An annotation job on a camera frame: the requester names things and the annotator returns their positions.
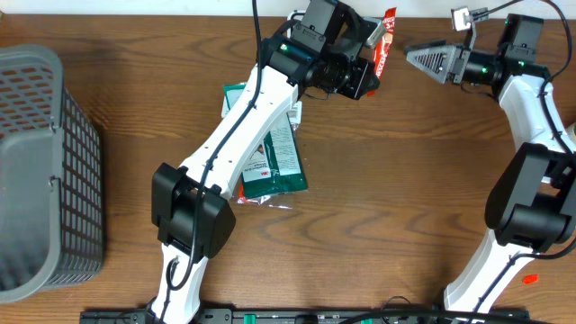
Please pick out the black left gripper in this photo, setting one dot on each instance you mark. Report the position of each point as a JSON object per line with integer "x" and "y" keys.
{"x": 360, "y": 78}

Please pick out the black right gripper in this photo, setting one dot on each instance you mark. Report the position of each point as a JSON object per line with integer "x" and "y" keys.
{"x": 458, "y": 66}

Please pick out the red snack stick packet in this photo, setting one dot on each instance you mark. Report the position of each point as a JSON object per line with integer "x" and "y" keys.
{"x": 382, "y": 49}

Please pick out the green grip gloves package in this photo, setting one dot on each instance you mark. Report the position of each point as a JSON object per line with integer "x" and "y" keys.
{"x": 279, "y": 166}

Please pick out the red dustpan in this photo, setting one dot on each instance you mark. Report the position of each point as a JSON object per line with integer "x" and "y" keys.
{"x": 294, "y": 114}

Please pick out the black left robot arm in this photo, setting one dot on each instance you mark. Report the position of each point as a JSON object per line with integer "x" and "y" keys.
{"x": 190, "y": 204}

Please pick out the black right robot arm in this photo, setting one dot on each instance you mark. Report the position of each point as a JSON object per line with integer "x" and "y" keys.
{"x": 532, "y": 206}

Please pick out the white barcode scanner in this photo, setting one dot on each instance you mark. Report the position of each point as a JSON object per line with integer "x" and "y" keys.
{"x": 296, "y": 16}

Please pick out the red sticker on table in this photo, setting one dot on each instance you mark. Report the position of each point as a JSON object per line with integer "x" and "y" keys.
{"x": 530, "y": 279}

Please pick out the grey plastic basket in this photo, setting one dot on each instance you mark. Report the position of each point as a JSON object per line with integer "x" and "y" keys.
{"x": 52, "y": 211}

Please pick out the black mounting rail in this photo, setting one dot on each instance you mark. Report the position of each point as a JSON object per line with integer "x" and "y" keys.
{"x": 230, "y": 316}

